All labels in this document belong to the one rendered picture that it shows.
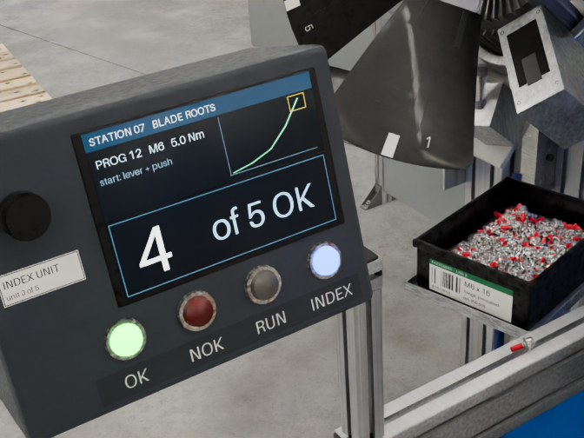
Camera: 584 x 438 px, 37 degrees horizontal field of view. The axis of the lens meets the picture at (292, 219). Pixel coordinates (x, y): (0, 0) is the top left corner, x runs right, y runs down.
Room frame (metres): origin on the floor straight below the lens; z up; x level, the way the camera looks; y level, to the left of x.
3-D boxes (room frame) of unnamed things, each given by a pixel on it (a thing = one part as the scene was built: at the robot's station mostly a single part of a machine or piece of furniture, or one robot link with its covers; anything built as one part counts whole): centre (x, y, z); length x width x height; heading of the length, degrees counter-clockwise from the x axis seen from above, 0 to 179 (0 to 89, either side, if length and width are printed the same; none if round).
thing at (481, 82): (1.22, -0.29, 0.96); 0.02 x 0.02 x 0.06
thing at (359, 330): (0.63, -0.05, 0.96); 0.03 x 0.03 x 0.20; 30
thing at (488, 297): (0.95, -0.28, 0.85); 0.22 x 0.17 x 0.07; 134
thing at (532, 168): (1.56, -0.51, 0.73); 0.15 x 0.09 x 0.22; 120
